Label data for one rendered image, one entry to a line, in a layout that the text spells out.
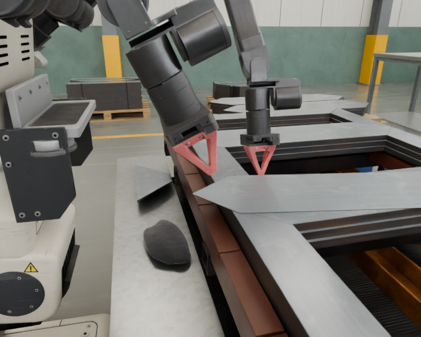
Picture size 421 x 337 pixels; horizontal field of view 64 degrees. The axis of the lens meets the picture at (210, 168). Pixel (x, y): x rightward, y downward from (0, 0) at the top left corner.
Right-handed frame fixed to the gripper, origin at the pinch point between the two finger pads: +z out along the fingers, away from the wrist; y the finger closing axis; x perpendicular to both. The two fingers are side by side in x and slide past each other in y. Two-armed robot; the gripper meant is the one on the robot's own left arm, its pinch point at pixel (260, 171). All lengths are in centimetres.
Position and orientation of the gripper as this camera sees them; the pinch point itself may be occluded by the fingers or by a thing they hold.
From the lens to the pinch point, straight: 82.9
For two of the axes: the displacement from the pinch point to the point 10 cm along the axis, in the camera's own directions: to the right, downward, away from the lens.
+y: -2.2, -1.4, 9.7
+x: -9.7, 1.0, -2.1
